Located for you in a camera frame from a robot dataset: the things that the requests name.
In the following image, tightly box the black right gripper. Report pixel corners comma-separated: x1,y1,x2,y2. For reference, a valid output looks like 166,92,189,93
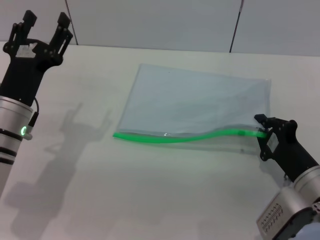
254,114,320,183

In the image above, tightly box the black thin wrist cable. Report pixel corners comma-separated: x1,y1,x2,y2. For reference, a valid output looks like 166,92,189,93
26,97,40,140

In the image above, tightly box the transparent green-zip document bag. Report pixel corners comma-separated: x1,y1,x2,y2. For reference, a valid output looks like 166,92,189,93
112,63,273,154

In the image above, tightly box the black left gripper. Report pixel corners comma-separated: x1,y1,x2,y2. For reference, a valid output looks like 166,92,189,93
0,10,74,106

